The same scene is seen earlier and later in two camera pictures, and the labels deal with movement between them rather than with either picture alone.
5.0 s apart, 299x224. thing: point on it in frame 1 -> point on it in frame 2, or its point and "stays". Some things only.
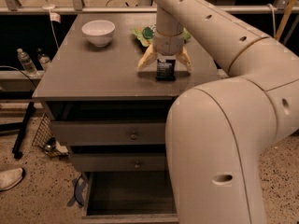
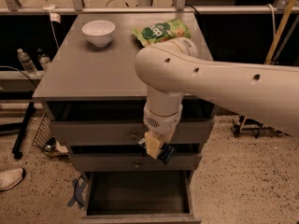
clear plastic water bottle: (26, 63) stays
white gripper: (168, 44) -> (163, 121)
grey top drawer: (107, 122) stays
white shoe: (10, 177) stays
